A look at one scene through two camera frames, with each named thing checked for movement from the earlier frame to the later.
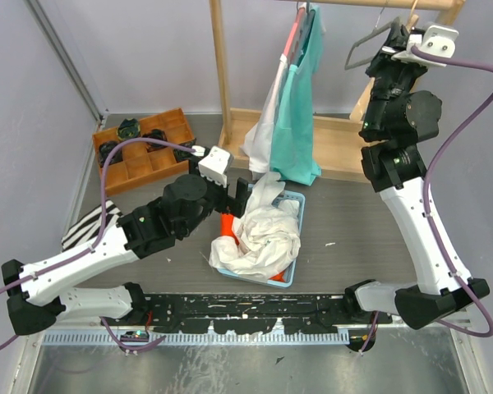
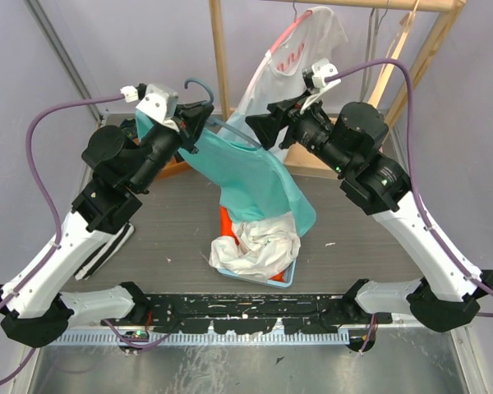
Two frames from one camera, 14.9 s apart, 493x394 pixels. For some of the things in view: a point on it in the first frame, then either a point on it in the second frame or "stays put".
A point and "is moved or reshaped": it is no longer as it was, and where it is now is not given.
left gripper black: (232, 204) to (192, 118)
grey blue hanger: (306, 26) to (217, 121)
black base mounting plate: (244, 314) stays put
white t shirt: (269, 234) stays put
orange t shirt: (227, 230) stays put
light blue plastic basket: (300, 199) stays put
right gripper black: (397, 41) to (283, 112)
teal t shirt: (294, 152) to (251, 183)
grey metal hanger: (348, 66) is moved or reshaped
